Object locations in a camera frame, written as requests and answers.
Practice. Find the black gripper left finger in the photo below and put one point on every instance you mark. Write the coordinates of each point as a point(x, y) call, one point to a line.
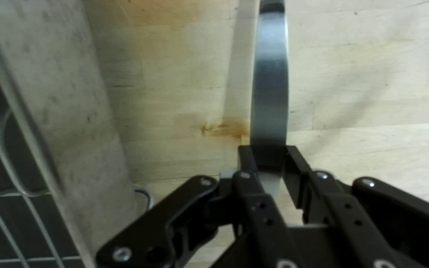
point(174, 224)

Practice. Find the metal dish drying rack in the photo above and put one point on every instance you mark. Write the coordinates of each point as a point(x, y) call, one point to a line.
point(51, 99)

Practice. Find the silver table knife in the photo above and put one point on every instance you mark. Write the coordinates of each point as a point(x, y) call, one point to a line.
point(270, 80)

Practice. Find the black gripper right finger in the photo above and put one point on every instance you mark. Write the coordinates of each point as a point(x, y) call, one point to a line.
point(387, 224)

